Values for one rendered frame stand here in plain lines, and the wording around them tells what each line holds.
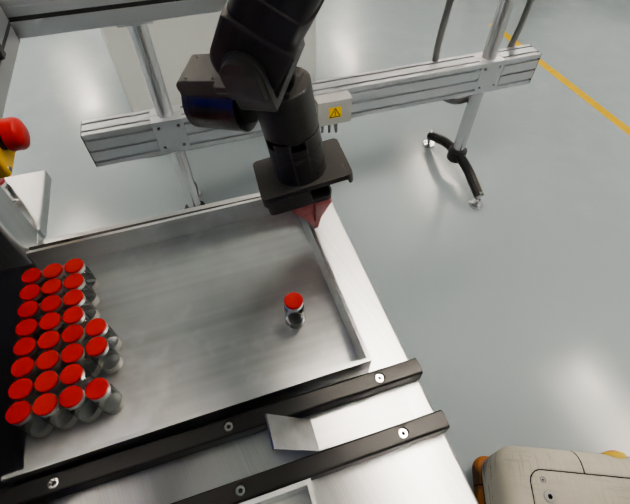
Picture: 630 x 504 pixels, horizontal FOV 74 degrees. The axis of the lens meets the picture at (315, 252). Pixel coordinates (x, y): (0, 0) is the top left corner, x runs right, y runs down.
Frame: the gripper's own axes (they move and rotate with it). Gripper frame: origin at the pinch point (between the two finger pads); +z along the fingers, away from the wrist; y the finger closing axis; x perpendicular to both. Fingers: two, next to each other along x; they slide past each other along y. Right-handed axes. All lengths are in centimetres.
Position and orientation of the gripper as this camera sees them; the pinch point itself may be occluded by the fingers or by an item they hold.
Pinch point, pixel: (313, 220)
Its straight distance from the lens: 54.1
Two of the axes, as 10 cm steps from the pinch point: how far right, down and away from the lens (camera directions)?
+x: 2.5, 7.6, -6.0
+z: 1.6, 5.8, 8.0
